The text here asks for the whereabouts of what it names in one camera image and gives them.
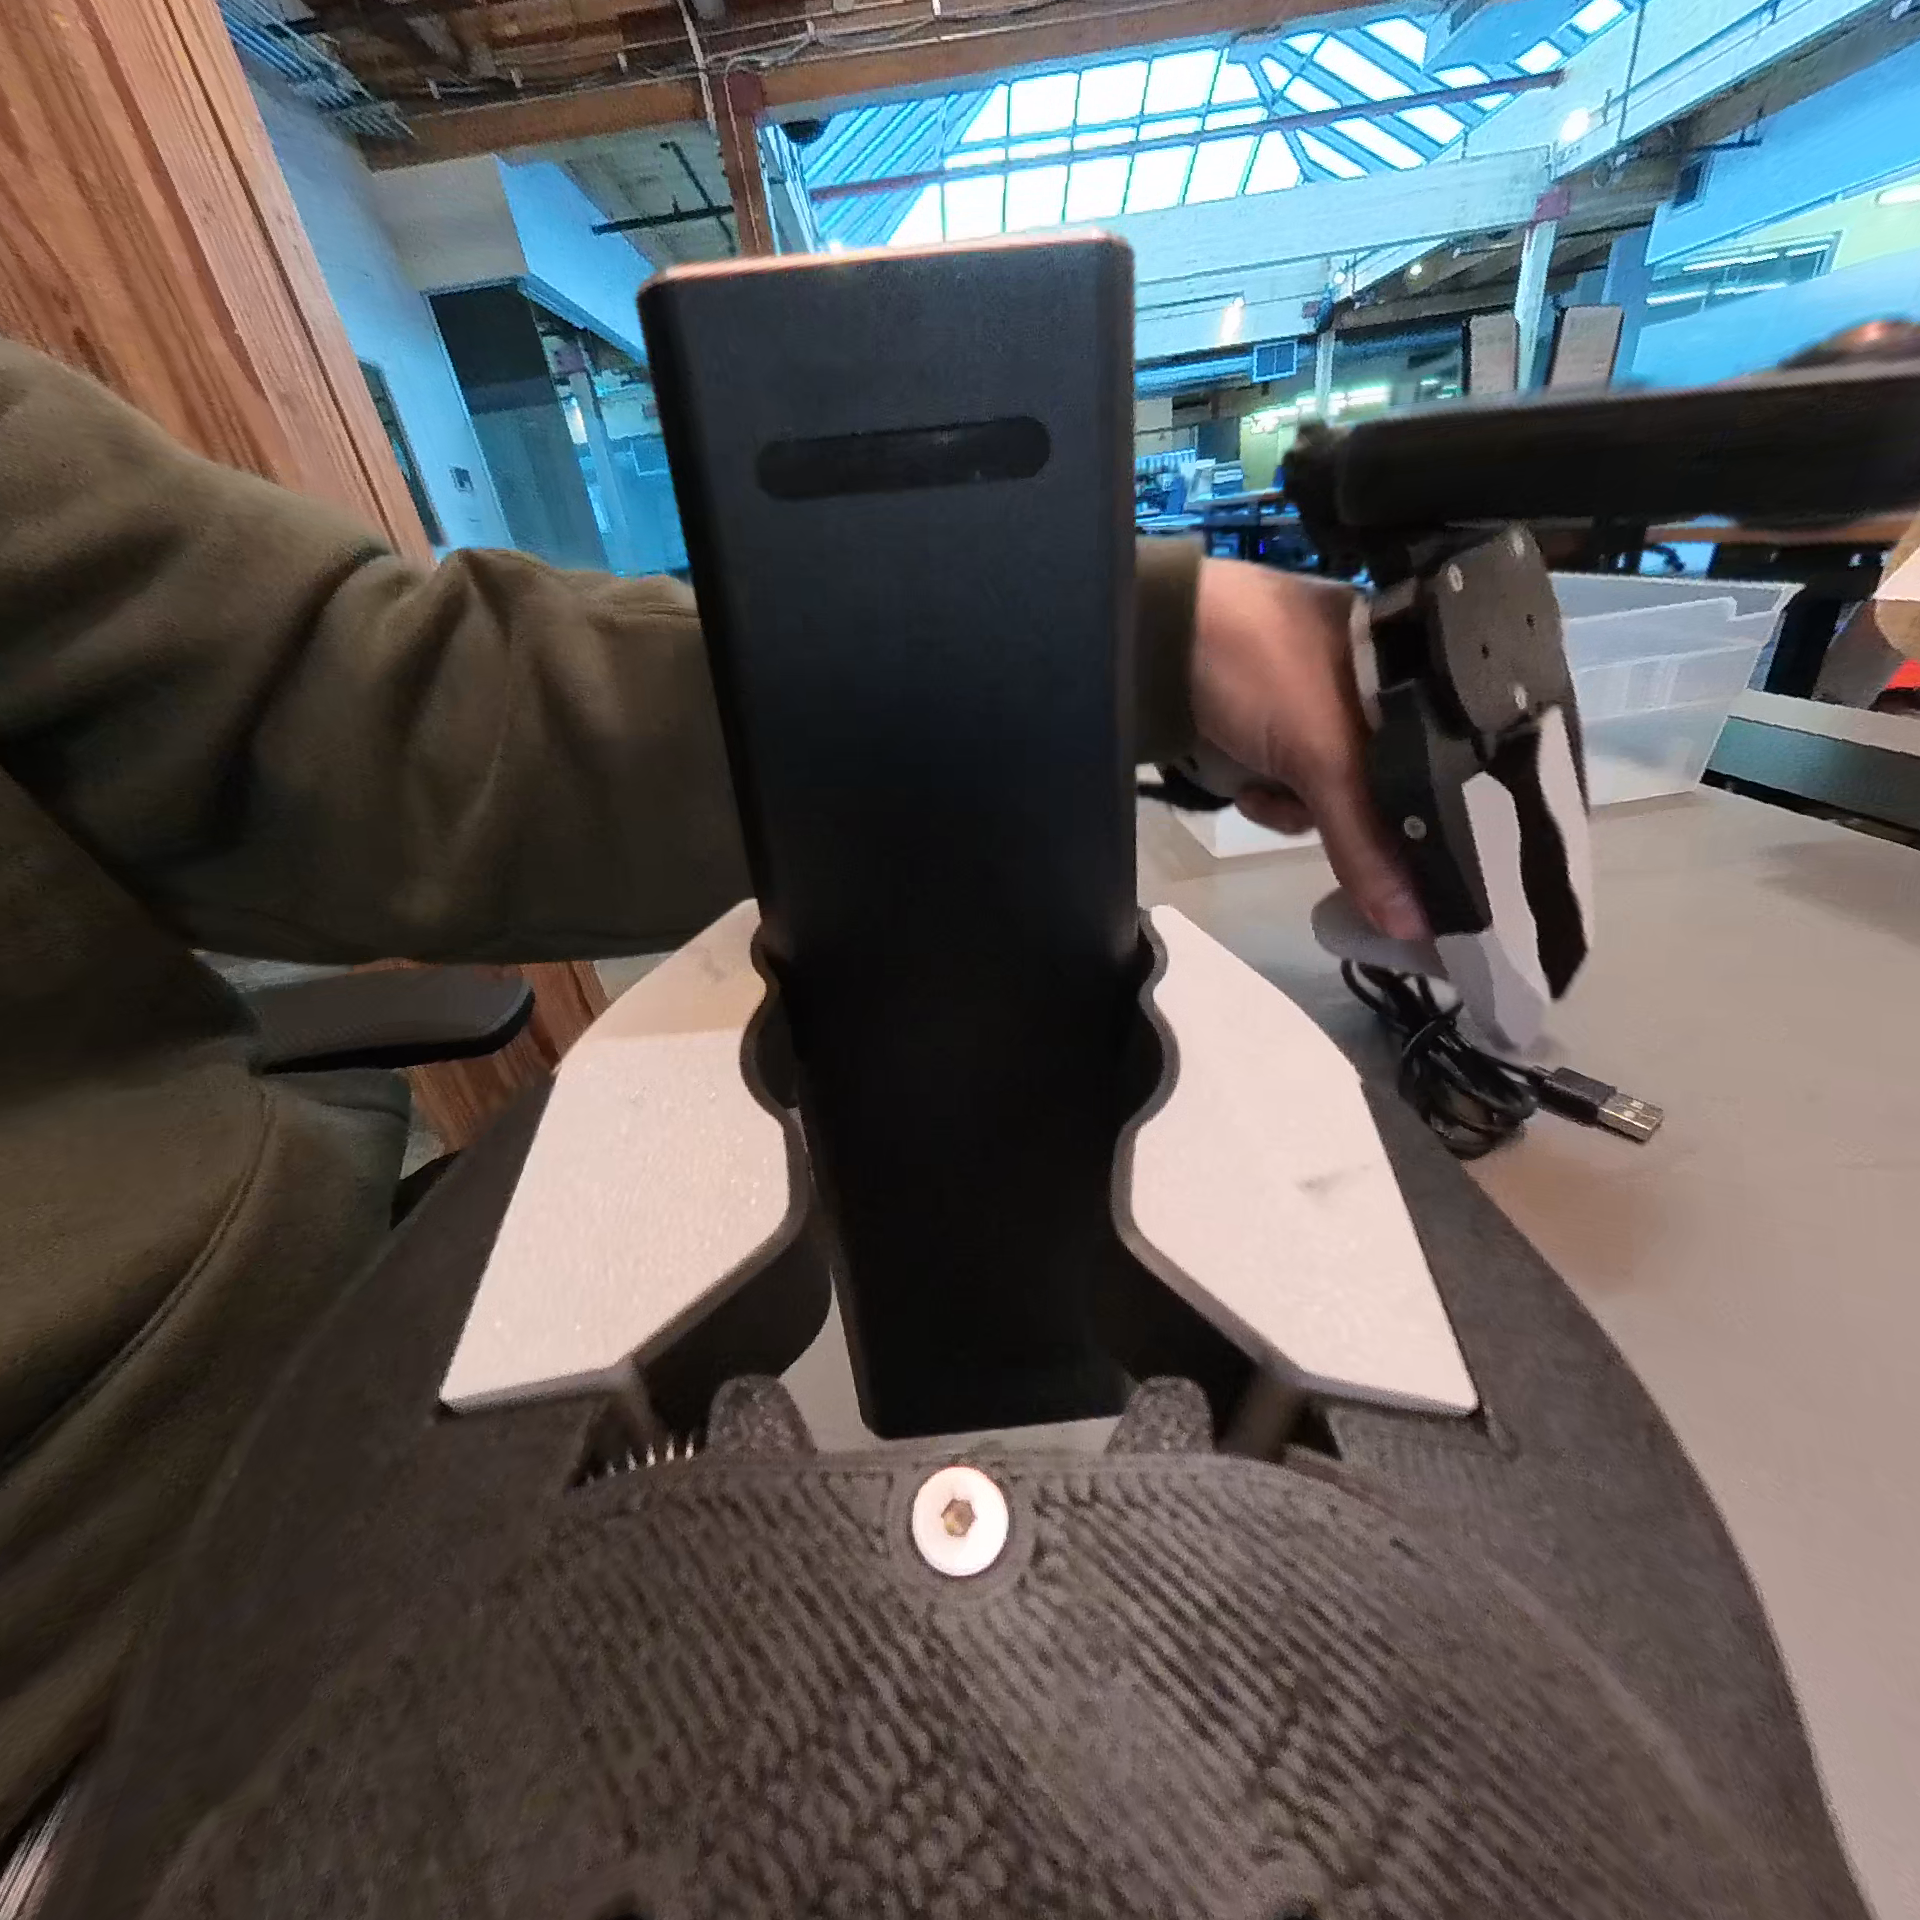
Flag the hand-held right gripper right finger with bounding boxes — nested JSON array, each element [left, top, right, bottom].
[[1112, 902, 1482, 1419]]

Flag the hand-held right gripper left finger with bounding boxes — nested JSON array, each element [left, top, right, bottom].
[[440, 902, 832, 1415]]

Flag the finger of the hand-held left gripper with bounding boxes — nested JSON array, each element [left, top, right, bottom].
[[1475, 701, 1598, 1000], [1429, 911, 1556, 1055]]

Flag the person's olive sweater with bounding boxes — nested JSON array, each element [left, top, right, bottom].
[[0, 336, 452, 1840]]

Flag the black usb cable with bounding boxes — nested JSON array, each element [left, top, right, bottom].
[[1340, 958, 1666, 1160]]

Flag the clear plastic bin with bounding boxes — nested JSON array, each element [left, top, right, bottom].
[[1137, 569, 1801, 859]]

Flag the person's left hand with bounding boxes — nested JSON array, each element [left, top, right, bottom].
[[1190, 559, 1433, 944]]

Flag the black power bank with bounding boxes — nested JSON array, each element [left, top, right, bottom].
[[637, 230, 1138, 1442]]

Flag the wooden pillar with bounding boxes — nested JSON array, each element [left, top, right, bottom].
[[0, 0, 609, 1155]]

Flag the person's left forearm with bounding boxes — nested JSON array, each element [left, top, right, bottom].
[[194, 533, 1210, 968]]

